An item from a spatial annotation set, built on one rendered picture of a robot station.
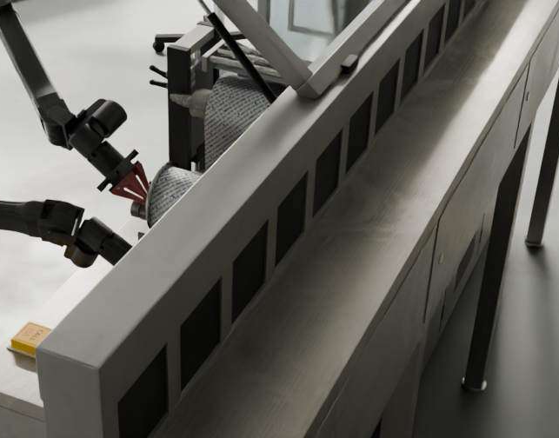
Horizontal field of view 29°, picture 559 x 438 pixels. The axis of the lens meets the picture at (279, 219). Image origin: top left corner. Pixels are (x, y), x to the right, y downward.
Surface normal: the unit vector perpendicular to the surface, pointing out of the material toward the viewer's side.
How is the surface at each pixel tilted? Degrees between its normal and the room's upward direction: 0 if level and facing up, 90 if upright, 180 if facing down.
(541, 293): 0
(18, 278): 0
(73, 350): 0
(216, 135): 92
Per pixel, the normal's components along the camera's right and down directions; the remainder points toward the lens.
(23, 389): 0.04, -0.83
